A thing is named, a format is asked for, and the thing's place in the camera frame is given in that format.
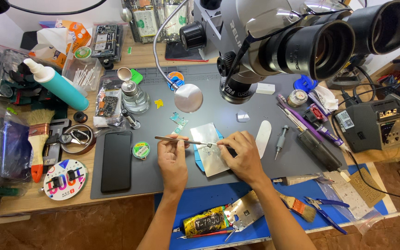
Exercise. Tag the blue orange wick spool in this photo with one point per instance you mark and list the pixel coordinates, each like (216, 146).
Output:
(175, 80)

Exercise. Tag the opened phone with bare board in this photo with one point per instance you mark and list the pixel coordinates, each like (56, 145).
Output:
(104, 41)

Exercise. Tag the person's left hand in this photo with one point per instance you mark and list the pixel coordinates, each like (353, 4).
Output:
(172, 163)

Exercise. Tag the bagged opened phones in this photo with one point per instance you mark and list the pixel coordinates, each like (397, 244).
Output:
(151, 19)

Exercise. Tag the person's right hand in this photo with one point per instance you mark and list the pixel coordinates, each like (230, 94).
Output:
(247, 158)

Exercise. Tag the brown tape roll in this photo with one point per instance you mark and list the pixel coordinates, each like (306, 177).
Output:
(66, 147)

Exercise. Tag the orange white tissue pack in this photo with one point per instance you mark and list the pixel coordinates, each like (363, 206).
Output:
(56, 40)

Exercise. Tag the small black pen tool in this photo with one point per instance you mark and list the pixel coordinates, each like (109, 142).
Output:
(130, 118)

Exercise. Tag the bagged phone circuit board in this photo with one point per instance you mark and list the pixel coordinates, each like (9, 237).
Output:
(107, 106)

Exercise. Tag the small brush with orange ferrule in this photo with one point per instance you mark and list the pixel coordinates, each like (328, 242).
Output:
(297, 205)

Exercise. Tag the clear bag with stencil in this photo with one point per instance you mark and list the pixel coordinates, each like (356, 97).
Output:
(349, 201)

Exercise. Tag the yellow black glue tube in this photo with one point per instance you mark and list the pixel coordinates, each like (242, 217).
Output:
(205, 220)

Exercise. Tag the white eraser block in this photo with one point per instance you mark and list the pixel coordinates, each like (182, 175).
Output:
(265, 88)

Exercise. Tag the crumpled white tissue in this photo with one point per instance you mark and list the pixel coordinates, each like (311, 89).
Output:
(326, 99)

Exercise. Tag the shiny metal stencil plate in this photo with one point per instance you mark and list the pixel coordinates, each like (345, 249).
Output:
(205, 135)

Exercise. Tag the grey soldering station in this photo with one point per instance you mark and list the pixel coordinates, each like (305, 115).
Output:
(370, 126)

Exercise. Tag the glass solvent dispenser bottle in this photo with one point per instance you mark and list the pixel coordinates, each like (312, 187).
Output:
(134, 95)

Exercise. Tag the small translucent plastic piece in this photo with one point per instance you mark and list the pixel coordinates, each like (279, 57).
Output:
(242, 116)

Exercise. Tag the round white disc with clamps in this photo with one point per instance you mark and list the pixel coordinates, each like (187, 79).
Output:
(65, 180)

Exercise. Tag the red pen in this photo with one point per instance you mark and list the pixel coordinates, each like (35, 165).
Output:
(207, 233)

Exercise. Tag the silver metal tweezers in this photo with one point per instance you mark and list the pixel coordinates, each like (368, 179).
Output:
(172, 139)

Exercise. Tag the grey silicone work mat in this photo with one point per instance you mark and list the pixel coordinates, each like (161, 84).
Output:
(290, 163)

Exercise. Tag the small red black tool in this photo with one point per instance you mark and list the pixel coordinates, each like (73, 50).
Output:
(314, 114)

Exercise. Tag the small yellow tape piece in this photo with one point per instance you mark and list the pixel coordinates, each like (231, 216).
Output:
(158, 103)

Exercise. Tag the clear bags of dark parts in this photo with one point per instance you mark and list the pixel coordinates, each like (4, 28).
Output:
(2, 74)

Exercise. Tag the grey stereo microscope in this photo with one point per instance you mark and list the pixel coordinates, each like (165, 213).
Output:
(290, 41)

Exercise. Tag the gooseneck round metal lamp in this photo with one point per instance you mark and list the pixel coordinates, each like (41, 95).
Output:
(188, 98)

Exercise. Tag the green solder wick spool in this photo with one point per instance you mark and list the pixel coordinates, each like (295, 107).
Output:
(141, 150)

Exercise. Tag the green white solder spool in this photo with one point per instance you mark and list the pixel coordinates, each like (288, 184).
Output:
(82, 52)

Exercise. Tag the clear bag with blue phone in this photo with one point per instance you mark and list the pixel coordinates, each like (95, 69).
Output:
(4, 149)

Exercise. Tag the white glue tube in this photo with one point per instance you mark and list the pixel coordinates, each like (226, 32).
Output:
(299, 179)

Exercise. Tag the clear box of cotton swabs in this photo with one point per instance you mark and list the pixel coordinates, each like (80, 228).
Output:
(82, 74)

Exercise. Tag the brown reballing stencil sheet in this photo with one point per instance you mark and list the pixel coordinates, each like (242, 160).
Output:
(368, 187)

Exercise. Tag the blue table mat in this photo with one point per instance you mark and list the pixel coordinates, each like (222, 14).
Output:
(200, 199)

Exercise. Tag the black smartphone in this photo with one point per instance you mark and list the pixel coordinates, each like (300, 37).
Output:
(116, 162)

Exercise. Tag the small flux jar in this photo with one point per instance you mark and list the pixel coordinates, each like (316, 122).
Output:
(297, 98)

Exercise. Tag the green plastic pick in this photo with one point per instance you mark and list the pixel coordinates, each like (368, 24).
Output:
(136, 75)

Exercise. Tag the purple flux syringe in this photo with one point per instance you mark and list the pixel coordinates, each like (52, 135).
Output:
(311, 126)

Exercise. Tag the black pad with red edge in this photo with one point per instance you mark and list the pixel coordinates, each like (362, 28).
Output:
(182, 52)

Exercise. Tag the teal small circuit board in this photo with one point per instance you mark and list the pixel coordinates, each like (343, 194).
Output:
(179, 121)

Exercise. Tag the blue stencil holder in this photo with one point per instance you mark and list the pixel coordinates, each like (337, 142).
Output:
(197, 156)

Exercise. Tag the silver carabiner with key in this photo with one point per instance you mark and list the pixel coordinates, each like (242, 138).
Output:
(76, 136)

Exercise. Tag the teal bottle with white nozzle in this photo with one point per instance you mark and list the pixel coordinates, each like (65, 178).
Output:
(63, 88)

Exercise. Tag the white oval plastic card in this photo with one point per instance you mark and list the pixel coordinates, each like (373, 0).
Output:
(263, 137)

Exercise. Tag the grey precision screwdriver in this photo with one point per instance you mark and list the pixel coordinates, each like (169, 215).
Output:
(281, 139)

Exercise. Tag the silver metal phone frame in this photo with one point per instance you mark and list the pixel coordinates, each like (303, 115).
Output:
(245, 210)

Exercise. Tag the black metal phone clamp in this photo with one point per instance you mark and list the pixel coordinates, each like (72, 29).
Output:
(52, 139)

